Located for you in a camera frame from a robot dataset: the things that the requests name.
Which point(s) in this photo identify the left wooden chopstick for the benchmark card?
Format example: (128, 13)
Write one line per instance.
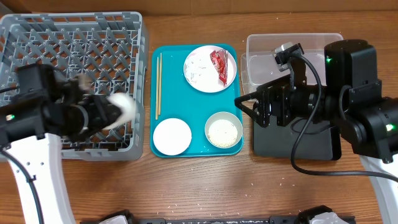
(157, 90)

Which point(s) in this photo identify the clear plastic bin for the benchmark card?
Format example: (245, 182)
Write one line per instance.
(258, 65)

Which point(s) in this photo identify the white napkin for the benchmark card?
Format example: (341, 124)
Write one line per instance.
(194, 68)

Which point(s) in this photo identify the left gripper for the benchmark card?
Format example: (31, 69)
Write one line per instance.
(104, 114)

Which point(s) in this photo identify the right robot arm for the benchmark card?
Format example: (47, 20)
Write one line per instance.
(351, 99)

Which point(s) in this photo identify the large white plate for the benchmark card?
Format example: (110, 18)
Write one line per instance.
(209, 81)

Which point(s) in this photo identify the small white pink bowl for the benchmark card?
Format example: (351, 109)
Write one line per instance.
(172, 136)

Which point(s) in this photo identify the pile of rice grains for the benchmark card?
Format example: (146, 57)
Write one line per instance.
(222, 133)

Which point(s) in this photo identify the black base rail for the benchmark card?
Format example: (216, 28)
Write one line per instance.
(319, 214)

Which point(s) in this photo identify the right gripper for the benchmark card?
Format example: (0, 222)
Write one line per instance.
(267, 106)

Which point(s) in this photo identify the teal serving tray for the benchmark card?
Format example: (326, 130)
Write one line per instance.
(180, 100)

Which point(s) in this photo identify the grey bowl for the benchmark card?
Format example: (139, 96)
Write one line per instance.
(227, 116)

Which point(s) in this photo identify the red snack wrapper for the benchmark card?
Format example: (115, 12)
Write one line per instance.
(219, 59)

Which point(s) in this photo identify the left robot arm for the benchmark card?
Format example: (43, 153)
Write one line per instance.
(32, 127)

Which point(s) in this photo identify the grey dish rack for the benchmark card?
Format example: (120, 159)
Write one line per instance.
(110, 48)

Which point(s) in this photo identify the black tray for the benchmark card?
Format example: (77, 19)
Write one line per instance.
(321, 141)

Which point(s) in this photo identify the white cup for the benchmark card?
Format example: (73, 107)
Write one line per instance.
(126, 104)

